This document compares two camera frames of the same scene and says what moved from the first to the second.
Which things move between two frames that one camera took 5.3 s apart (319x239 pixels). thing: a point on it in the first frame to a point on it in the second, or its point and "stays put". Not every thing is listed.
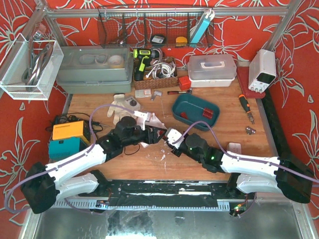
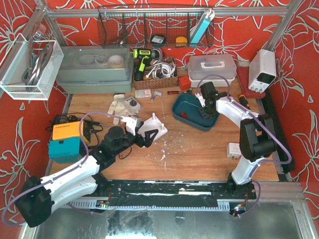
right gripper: (176, 150) to (206, 109)
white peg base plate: (153, 121) stays put
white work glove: (119, 113) stays put
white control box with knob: (132, 104) stays put
